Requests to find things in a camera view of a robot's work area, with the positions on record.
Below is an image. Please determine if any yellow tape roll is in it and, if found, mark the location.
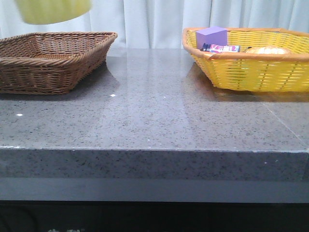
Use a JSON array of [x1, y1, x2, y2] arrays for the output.
[[15, 0, 92, 25]]

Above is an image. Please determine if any pink labelled small bottle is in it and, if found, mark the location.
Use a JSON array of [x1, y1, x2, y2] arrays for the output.
[[200, 43, 240, 53]]

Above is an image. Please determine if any white curtain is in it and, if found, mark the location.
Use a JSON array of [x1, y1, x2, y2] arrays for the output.
[[0, 0, 309, 49]]

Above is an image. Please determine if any yellow wicker basket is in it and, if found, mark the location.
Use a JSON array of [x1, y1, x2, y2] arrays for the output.
[[183, 28, 309, 92]]

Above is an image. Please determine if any purple cube block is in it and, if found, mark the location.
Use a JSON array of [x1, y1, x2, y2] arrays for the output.
[[196, 26, 227, 49]]

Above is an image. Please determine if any brown wicker basket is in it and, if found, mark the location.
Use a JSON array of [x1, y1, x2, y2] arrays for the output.
[[0, 31, 118, 95]]

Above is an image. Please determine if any pale yellow round fruit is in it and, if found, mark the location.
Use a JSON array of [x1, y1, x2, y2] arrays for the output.
[[245, 45, 293, 55]]

